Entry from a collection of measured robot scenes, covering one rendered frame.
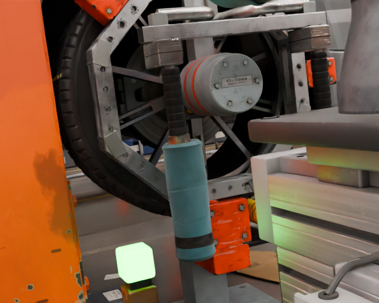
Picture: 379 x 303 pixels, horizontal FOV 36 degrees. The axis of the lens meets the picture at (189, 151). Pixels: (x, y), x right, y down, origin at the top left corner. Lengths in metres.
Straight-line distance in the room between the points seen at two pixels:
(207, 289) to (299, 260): 1.06
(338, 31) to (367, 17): 1.25
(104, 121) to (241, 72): 0.32
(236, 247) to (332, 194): 0.96
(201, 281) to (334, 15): 0.81
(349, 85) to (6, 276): 0.59
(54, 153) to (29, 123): 0.05
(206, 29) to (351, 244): 0.77
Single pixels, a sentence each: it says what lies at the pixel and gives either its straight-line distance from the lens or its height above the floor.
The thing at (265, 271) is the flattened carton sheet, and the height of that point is 0.01.
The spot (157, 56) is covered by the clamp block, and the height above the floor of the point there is 0.92.
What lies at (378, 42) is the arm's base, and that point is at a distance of 0.45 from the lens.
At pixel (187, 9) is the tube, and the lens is 1.19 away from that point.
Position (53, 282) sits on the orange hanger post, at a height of 0.60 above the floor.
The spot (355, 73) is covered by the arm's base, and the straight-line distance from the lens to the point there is 0.46.
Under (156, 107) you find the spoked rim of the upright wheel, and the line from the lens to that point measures 1.46.
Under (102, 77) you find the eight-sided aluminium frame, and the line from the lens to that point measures 1.32.
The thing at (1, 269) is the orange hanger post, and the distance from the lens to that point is 0.88.
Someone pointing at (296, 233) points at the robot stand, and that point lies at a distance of 0.57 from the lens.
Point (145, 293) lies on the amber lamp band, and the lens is 0.77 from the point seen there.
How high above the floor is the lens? 0.85
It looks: 6 degrees down
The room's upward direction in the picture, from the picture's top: 7 degrees counter-clockwise
